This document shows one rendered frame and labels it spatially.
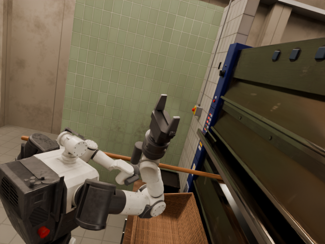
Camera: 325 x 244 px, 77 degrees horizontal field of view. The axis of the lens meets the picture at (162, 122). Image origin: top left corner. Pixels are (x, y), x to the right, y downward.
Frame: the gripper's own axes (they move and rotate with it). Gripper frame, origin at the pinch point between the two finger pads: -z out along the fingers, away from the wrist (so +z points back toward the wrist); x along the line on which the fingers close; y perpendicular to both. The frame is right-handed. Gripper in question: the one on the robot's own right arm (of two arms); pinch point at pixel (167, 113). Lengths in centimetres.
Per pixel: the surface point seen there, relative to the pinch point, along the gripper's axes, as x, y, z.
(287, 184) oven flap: -23, 49, 17
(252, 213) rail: -27.5, 32.0, 24.8
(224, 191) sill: 0, 63, 68
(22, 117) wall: 316, -106, 283
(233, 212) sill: -16, 55, 60
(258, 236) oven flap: -35, 28, 24
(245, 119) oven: 22, 70, 25
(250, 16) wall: 103, 112, -16
